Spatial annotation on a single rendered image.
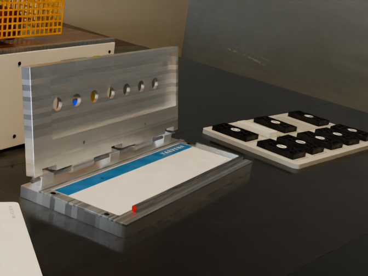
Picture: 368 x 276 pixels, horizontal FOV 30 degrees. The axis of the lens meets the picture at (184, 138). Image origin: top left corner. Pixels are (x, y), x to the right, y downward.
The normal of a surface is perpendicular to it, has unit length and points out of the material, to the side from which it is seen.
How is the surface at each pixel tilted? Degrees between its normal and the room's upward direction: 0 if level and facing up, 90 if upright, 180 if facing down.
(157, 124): 81
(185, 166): 0
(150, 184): 0
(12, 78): 90
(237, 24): 90
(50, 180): 90
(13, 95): 90
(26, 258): 0
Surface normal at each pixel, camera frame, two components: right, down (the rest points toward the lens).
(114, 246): 0.14, -0.95
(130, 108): 0.86, 0.11
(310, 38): -0.65, 0.14
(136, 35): 0.75, 0.29
